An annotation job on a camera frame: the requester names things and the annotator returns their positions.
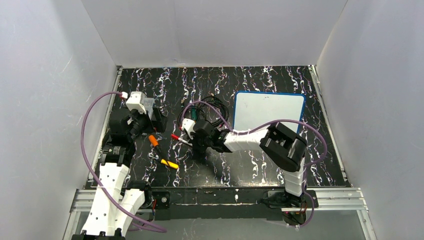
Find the blue framed whiteboard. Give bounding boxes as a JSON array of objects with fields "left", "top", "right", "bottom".
[{"left": 232, "top": 91, "right": 306, "bottom": 131}]

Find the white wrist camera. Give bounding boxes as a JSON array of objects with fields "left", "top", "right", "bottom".
[
  {"left": 125, "top": 91, "right": 155, "bottom": 115},
  {"left": 181, "top": 118, "right": 196, "bottom": 139}
]

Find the white red whiteboard marker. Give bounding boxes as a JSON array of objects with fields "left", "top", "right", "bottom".
[{"left": 177, "top": 136, "right": 193, "bottom": 147}]

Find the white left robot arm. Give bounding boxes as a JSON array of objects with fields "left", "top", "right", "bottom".
[{"left": 71, "top": 106, "right": 168, "bottom": 240}]

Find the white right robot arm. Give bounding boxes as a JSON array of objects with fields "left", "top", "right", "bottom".
[{"left": 182, "top": 119, "right": 315, "bottom": 228}]

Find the green handled screwdriver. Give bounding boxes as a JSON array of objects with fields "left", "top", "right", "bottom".
[{"left": 190, "top": 108, "right": 197, "bottom": 121}]

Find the black coiled usb cable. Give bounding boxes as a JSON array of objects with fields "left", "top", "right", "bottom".
[{"left": 177, "top": 95, "right": 230, "bottom": 132}]

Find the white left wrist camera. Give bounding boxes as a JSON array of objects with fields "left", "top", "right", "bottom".
[{"left": 125, "top": 91, "right": 155, "bottom": 115}]

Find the yellow handled screwdriver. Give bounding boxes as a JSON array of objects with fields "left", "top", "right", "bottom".
[{"left": 160, "top": 159, "right": 179, "bottom": 170}]

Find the aluminium front rail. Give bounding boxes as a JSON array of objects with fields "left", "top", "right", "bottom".
[{"left": 70, "top": 187, "right": 369, "bottom": 213}]

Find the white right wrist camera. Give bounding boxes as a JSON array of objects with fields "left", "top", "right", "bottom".
[{"left": 181, "top": 118, "right": 196, "bottom": 139}]

